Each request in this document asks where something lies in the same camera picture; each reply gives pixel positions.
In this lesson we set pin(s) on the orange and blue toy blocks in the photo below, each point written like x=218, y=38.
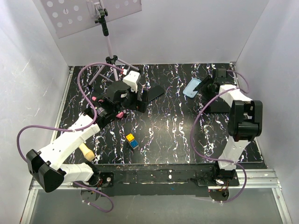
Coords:
x=132, y=141

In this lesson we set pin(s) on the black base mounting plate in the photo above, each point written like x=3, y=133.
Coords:
x=162, y=179

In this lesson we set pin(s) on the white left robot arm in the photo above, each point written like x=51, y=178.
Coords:
x=47, y=166

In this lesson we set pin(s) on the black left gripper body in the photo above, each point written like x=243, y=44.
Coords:
x=130, y=101

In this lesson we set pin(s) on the black smartphone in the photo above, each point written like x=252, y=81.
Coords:
x=155, y=92

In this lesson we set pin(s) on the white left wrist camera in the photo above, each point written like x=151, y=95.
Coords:
x=132, y=79

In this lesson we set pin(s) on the pink cylindrical stick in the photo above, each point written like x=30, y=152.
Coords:
x=119, y=115

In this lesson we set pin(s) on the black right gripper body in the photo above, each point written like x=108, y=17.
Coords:
x=209, y=88

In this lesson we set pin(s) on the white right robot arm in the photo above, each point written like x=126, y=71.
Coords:
x=244, y=123

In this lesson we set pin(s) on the light blue phone case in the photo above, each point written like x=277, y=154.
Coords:
x=189, y=89

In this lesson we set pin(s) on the black flat rectangular object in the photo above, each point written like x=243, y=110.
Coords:
x=218, y=106

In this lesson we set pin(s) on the lilac music stand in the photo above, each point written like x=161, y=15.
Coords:
x=73, y=16

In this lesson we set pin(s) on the wooden handled tool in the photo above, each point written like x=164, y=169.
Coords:
x=87, y=153

